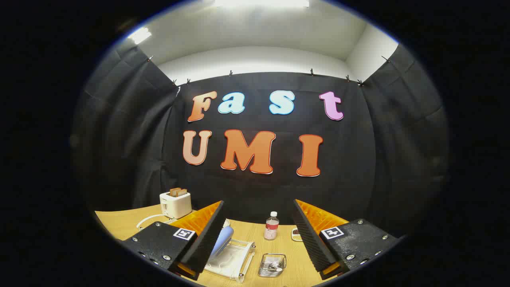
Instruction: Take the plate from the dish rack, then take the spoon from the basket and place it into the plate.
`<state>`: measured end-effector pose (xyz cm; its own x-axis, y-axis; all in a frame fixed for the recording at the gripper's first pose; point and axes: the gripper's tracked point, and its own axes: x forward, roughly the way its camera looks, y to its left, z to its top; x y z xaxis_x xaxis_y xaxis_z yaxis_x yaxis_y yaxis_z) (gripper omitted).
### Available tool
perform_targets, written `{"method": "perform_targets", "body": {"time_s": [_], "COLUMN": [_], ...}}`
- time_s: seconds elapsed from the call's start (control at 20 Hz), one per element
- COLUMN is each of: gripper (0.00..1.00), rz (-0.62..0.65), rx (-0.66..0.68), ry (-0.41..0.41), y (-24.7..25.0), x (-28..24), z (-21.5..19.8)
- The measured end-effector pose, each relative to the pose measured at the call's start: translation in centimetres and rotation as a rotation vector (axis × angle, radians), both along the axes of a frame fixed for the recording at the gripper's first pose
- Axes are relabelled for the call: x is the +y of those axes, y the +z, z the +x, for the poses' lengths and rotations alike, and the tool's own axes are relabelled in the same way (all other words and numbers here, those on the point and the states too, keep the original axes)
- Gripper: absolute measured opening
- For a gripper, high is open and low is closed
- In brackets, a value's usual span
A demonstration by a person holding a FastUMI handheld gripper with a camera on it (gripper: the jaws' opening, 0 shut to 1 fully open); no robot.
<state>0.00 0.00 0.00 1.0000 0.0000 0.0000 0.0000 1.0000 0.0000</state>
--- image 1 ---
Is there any blue plate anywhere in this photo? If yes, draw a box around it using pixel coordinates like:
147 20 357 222
209 226 234 259

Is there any white dish rack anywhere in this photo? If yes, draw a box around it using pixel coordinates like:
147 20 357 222
203 238 256 283

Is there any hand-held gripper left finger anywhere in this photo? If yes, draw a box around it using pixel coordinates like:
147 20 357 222
120 201 226 281

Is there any ceiling light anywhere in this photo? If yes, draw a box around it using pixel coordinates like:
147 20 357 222
128 27 153 45

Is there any metal wire basket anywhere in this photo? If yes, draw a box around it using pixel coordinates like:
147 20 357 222
258 253 287 278

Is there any white toaster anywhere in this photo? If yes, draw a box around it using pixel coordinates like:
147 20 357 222
159 191 192 219

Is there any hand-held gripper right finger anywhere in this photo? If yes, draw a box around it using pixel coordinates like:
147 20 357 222
293 199 399 279

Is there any black backdrop cloth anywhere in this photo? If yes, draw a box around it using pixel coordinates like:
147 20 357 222
72 40 449 240

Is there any clear bottle red label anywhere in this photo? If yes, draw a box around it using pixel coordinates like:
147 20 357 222
264 211 280 241

